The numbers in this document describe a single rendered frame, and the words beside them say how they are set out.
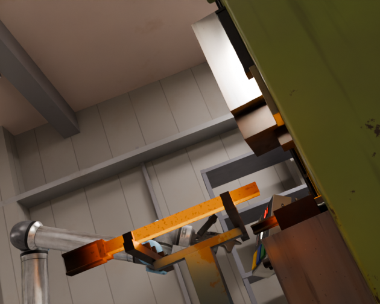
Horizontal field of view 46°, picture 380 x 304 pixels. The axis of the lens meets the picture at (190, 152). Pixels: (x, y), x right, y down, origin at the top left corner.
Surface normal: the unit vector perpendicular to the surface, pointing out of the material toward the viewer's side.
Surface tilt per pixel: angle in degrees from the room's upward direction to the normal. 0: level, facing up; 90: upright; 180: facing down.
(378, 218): 90
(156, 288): 90
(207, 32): 90
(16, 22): 180
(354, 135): 90
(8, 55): 180
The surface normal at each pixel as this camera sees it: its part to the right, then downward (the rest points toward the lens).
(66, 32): 0.33, 0.84
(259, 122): -0.35, -0.30
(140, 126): -0.15, -0.39
